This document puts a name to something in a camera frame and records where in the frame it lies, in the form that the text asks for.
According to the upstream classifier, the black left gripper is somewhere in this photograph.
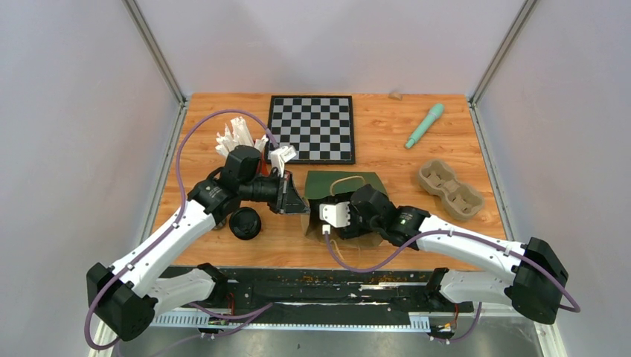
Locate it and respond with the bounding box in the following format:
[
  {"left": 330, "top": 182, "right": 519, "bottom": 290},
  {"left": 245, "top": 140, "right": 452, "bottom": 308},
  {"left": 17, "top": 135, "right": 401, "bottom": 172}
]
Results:
[{"left": 240, "top": 170, "right": 312, "bottom": 216}]

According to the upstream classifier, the green paper bag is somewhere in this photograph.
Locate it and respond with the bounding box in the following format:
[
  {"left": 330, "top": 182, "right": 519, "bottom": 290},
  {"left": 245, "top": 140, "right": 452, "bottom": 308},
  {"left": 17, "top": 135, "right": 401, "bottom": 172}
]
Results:
[{"left": 301, "top": 170, "right": 388, "bottom": 249}]

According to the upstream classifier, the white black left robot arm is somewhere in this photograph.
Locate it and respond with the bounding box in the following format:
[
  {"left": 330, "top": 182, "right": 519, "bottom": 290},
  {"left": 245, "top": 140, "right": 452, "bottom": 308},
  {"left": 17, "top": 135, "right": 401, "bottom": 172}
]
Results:
[{"left": 86, "top": 145, "right": 310, "bottom": 341}]

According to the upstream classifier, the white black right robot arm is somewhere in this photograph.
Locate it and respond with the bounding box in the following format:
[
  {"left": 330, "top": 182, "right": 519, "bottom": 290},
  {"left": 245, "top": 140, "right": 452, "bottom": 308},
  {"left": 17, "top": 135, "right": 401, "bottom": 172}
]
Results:
[{"left": 319, "top": 184, "right": 580, "bottom": 325}]

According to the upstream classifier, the black lid stack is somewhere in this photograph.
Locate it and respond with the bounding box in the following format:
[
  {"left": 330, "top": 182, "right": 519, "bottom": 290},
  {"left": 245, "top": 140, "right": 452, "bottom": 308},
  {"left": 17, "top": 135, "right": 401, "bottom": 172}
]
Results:
[{"left": 228, "top": 207, "right": 262, "bottom": 240}]

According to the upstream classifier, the black white chessboard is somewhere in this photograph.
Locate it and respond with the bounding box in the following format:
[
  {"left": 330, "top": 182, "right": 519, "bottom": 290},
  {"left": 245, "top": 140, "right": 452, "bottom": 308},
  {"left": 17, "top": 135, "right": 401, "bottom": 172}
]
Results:
[{"left": 267, "top": 94, "right": 356, "bottom": 165}]

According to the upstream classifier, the white wrapped straws bundle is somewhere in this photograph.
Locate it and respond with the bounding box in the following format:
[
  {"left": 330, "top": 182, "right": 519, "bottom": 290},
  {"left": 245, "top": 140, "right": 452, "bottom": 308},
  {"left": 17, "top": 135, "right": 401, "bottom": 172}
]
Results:
[{"left": 215, "top": 117, "right": 269, "bottom": 158}]

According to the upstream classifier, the cardboard cup carrier tray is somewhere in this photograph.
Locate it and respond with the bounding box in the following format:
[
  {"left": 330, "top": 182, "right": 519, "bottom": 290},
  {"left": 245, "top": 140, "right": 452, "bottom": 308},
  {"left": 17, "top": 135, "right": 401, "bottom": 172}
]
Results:
[{"left": 417, "top": 159, "right": 485, "bottom": 221}]

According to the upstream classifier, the small brown wood block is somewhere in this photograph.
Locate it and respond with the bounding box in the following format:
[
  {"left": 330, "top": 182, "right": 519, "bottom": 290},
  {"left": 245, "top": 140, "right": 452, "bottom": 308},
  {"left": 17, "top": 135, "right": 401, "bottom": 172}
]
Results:
[{"left": 388, "top": 91, "right": 403, "bottom": 101}]

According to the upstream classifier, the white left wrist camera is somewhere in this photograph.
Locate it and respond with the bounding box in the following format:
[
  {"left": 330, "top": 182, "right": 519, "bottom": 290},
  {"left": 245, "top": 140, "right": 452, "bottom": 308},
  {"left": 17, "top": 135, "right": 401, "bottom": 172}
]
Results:
[{"left": 269, "top": 145, "right": 298, "bottom": 177}]

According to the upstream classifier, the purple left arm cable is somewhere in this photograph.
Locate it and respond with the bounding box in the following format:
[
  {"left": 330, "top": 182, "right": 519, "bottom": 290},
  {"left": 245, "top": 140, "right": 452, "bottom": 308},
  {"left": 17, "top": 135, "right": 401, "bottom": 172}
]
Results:
[{"left": 83, "top": 109, "right": 280, "bottom": 352}]

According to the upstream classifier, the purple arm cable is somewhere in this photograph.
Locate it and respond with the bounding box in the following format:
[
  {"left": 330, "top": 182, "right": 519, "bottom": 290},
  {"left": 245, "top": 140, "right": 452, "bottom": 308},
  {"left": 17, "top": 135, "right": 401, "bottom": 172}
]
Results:
[
  {"left": 322, "top": 226, "right": 582, "bottom": 344},
  {"left": 83, "top": 109, "right": 280, "bottom": 352}
]

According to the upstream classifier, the mint green handle tool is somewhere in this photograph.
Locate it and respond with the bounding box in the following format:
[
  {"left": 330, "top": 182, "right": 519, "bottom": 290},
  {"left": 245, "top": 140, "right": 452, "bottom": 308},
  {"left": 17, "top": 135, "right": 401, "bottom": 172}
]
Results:
[{"left": 404, "top": 103, "right": 444, "bottom": 149}]

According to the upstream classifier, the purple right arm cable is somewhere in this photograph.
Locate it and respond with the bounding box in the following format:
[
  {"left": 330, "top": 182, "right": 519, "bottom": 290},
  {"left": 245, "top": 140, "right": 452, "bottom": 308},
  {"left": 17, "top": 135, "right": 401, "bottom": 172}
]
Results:
[{"left": 322, "top": 226, "right": 582, "bottom": 344}]

